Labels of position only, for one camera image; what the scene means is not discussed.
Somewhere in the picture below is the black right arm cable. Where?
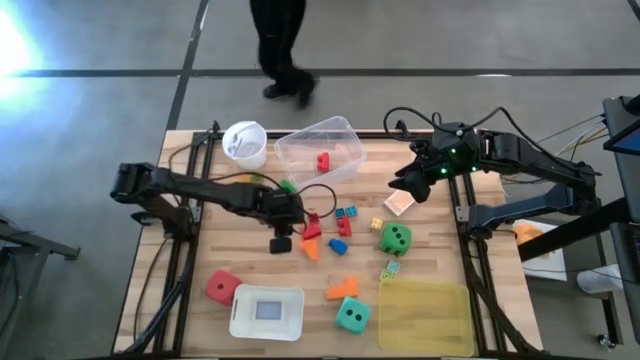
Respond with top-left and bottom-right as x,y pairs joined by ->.
383,105 -> 556,151

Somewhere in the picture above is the person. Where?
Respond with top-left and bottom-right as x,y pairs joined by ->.
248,0 -> 318,110

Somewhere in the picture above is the red foam die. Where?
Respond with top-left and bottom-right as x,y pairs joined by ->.
204,269 -> 245,307

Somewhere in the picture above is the orange object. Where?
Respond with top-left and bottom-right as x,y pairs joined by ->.
514,223 -> 547,247

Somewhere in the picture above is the clear plastic container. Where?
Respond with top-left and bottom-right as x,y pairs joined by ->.
273,115 -> 368,190

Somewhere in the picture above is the orange long toy block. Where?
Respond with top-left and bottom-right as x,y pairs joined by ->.
326,275 -> 361,302

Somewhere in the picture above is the white paper sheet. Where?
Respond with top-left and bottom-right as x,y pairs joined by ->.
512,218 -> 569,282

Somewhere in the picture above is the blue playing card box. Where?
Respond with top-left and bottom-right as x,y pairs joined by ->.
253,299 -> 283,322

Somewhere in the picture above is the black diagonal bar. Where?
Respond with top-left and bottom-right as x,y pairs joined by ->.
517,197 -> 631,262

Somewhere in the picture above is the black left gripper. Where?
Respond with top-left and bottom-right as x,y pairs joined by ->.
259,188 -> 307,255

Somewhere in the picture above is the white plastic bin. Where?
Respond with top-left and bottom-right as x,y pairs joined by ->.
228,284 -> 306,342

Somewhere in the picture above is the green foam die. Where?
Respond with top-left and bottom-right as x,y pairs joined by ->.
378,222 -> 414,257

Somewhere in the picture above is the orange playing card box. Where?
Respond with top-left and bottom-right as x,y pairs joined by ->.
383,189 -> 417,217

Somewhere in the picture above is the dark grey computer cart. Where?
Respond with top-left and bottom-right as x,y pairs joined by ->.
602,94 -> 640,346

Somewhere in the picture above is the yellow translucent plastic bin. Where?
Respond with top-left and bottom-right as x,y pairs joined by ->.
377,279 -> 476,358

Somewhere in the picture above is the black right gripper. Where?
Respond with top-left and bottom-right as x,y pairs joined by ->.
388,122 -> 484,204

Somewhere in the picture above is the white shoe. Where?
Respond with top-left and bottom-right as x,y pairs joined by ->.
576,269 -> 625,295

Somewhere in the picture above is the orange wedge toy block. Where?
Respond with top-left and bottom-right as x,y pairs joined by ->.
299,238 -> 321,262

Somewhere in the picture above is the white plastic cup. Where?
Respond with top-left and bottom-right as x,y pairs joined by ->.
221,120 -> 269,172

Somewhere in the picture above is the thin grey cable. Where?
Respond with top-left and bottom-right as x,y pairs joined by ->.
508,113 -> 607,156

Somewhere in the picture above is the black metal stand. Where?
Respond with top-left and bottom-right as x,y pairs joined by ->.
0,213 -> 81,360

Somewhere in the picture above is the teal foam die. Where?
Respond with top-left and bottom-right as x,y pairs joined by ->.
334,296 -> 372,336

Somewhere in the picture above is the thin black hanging cable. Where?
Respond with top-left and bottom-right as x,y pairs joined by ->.
132,230 -> 176,344

